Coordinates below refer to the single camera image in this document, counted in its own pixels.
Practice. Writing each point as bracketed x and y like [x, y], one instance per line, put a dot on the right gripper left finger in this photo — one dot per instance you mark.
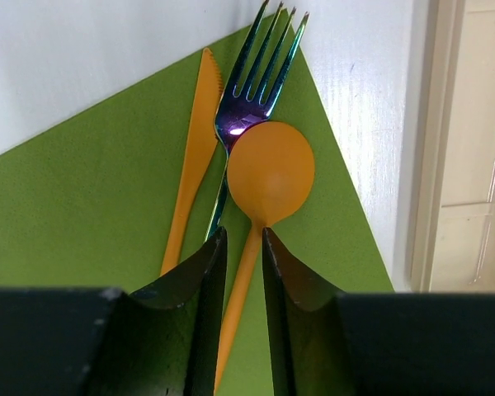
[163, 338]

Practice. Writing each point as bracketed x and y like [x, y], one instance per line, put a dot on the beige utensil tray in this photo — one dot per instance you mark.
[453, 243]

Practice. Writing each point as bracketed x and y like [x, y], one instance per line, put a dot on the green paper napkin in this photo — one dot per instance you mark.
[90, 201]

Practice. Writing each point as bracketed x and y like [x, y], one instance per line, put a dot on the orange plastic knife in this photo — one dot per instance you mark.
[199, 150]

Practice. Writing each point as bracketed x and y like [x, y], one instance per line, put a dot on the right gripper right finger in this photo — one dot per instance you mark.
[308, 348]

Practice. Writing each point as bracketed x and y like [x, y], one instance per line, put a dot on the iridescent metal fork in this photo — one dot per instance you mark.
[244, 104]

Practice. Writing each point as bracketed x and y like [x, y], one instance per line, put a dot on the orange plastic spoon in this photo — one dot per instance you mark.
[270, 175]

